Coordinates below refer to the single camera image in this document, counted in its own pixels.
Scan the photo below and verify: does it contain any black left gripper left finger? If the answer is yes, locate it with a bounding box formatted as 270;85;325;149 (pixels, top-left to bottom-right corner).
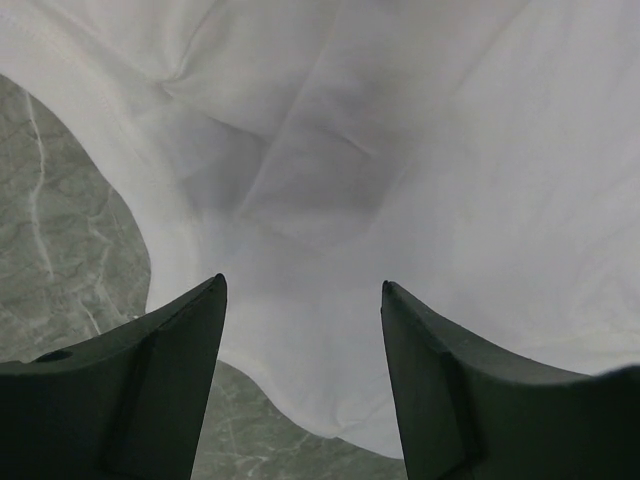
1;275;227;479

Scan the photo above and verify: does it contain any white t shirt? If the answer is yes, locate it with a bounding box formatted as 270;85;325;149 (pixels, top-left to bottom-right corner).
1;1;639;458

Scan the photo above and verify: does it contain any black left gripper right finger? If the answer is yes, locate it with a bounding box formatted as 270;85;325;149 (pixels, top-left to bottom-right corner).
381;282;639;480

